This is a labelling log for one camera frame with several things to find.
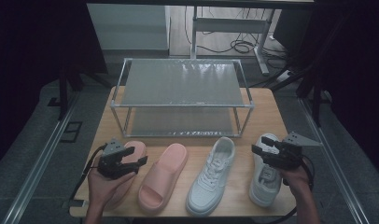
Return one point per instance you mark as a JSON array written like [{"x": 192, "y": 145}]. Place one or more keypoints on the white cabinet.
[{"x": 128, "y": 28}]

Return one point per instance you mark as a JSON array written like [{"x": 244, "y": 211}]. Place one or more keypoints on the person's right hand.
[{"x": 295, "y": 177}]

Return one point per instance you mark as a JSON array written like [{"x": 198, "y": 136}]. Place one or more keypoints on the dark curtain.
[
  {"x": 358, "y": 62},
  {"x": 29, "y": 46}
]

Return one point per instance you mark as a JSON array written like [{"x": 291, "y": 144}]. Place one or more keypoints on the person's left hand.
[{"x": 106, "y": 186}]

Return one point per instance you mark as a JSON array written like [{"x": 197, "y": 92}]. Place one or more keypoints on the white sneaker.
[
  {"x": 209, "y": 183},
  {"x": 265, "y": 189}
]

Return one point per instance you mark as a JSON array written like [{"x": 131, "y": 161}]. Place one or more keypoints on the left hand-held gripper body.
[{"x": 111, "y": 165}]

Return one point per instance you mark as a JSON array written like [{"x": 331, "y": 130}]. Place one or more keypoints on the white desk frame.
[{"x": 231, "y": 25}]

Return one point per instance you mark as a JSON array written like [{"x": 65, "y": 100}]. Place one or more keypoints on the pink slipper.
[
  {"x": 136, "y": 146},
  {"x": 165, "y": 174}
]

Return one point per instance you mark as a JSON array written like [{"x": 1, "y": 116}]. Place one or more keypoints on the black metal stand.
[
  {"x": 316, "y": 99},
  {"x": 63, "y": 93}
]

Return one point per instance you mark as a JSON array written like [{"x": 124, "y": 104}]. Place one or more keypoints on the aluminium floor rail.
[
  {"x": 330, "y": 161},
  {"x": 38, "y": 161}
]

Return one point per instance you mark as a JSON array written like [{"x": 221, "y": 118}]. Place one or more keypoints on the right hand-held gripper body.
[{"x": 285, "y": 157}]

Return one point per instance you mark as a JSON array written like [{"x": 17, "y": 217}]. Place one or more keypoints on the two-tier metal shoe rack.
[{"x": 181, "y": 84}]

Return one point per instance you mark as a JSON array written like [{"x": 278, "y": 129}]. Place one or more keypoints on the white power strip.
[{"x": 285, "y": 76}]

